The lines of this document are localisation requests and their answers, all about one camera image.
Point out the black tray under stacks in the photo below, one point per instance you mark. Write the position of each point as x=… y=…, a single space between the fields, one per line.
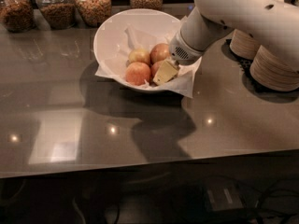
x=247 y=79

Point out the red apple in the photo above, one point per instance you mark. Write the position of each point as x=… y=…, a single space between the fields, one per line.
x=159 y=52
x=154 y=68

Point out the glass jar far left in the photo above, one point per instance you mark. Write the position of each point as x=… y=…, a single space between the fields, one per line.
x=17 y=15

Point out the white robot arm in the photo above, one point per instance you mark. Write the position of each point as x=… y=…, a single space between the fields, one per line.
x=272 y=23

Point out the paper bowl stack back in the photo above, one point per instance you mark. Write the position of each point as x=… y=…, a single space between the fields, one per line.
x=243 y=45

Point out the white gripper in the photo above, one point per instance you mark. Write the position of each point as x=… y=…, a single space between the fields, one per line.
x=181 y=50

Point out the orange-red apple front left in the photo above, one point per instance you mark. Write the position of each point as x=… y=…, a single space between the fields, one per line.
x=138 y=73

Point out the white paper liner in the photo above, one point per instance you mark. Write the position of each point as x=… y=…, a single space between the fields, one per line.
x=118 y=62

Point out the yellow-green apple back left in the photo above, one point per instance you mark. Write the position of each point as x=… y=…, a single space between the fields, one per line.
x=139 y=55

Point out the dark box under table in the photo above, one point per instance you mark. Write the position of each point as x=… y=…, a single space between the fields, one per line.
x=223 y=198

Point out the white ceramic bowl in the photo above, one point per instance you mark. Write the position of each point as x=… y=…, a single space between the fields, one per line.
x=115 y=41

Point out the glass jar of grains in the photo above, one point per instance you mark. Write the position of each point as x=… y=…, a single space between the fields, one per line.
x=94 y=12

